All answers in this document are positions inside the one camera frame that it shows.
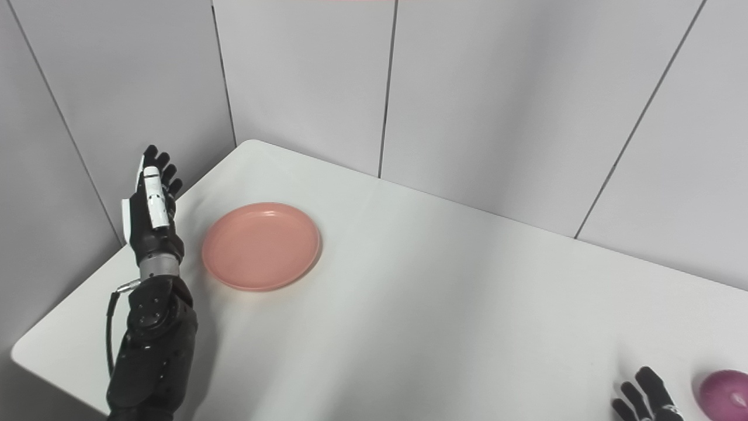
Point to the pink round plate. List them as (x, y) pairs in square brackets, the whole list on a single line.
[(261, 247)]

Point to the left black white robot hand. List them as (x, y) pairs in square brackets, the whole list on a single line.
[(153, 222)]

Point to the purple red onion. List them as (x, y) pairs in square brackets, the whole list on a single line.
[(727, 397)]

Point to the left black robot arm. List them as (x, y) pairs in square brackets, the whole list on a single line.
[(155, 345)]

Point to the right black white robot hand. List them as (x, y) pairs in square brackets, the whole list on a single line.
[(648, 400)]

